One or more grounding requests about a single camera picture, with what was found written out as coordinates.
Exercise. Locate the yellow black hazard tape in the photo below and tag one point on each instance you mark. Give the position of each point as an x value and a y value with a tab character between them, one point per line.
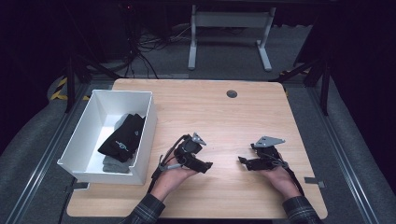
59	90

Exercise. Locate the grey tape piece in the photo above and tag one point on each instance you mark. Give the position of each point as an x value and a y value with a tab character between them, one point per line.
314	182

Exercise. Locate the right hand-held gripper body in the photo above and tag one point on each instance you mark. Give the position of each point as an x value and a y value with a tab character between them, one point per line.
266	160

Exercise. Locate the plain grey mitten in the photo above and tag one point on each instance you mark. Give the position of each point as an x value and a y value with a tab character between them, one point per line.
113	162

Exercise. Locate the grey round table grommet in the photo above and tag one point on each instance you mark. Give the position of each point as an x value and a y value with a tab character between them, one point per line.
232	94

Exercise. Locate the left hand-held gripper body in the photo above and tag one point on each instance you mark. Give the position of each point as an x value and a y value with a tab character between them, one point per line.
186	154

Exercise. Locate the person's left hand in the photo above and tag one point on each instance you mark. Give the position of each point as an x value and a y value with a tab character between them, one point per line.
169	180

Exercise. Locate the black metal stand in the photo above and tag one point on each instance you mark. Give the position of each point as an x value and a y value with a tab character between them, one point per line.
71	84
325	87

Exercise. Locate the person's right hand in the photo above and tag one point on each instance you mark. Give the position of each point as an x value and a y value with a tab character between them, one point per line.
285	183

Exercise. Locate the white box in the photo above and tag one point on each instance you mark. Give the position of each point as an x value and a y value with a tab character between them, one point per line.
90	137

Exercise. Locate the white metal desk frame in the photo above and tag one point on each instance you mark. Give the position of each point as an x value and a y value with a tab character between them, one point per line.
230	19

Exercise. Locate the aluminium floor rail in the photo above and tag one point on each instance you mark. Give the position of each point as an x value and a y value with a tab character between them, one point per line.
46	155
342	155

